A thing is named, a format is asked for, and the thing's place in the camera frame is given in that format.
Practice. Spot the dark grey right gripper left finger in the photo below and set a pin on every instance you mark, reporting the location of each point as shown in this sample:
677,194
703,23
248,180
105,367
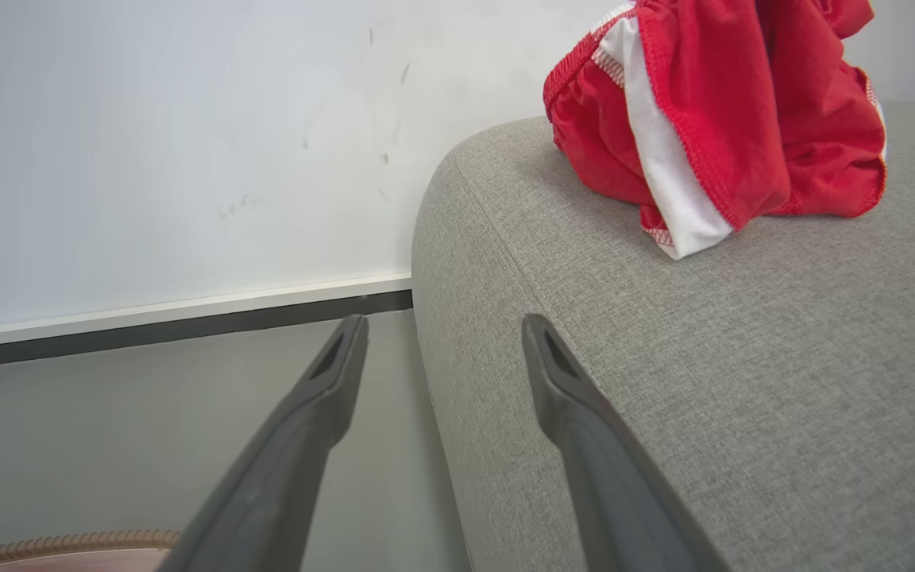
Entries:
283,469

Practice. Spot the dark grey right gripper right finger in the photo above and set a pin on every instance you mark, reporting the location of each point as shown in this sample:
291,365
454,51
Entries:
600,469

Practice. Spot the red clothes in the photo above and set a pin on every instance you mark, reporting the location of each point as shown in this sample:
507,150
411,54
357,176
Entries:
727,111

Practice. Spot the grey fabric sofa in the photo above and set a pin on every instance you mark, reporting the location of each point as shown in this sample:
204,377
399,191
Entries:
743,381

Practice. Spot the white and black baseboard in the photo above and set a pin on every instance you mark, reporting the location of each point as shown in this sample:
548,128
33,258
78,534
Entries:
179,318

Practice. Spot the white perforated laundry basket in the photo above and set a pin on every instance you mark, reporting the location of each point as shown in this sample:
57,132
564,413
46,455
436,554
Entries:
60,548

